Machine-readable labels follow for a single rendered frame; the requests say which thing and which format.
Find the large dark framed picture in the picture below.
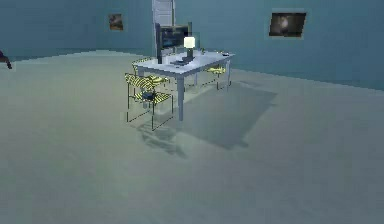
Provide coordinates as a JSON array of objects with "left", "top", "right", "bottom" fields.
[{"left": 268, "top": 11, "right": 307, "bottom": 39}]

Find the white shade table lamp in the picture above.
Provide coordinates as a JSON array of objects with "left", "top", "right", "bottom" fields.
[{"left": 181, "top": 36, "right": 197, "bottom": 63}]

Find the yellow black striped chair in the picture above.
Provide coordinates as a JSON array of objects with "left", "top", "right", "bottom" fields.
[
  {"left": 124, "top": 72, "right": 175, "bottom": 132},
  {"left": 203, "top": 65, "right": 232, "bottom": 92},
  {"left": 131, "top": 56, "right": 171, "bottom": 88}
]

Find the small brown framed picture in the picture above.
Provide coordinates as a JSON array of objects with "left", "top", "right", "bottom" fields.
[{"left": 108, "top": 13, "right": 125, "bottom": 32}]

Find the white table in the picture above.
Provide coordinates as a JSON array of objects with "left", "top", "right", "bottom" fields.
[{"left": 136, "top": 49, "right": 236, "bottom": 122}]

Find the black television set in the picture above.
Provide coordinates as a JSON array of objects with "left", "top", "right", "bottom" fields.
[{"left": 154, "top": 21, "right": 194, "bottom": 65}]

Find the dark furniture leg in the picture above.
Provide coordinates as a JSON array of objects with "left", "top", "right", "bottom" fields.
[{"left": 0, "top": 50, "right": 13, "bottom": 70}]

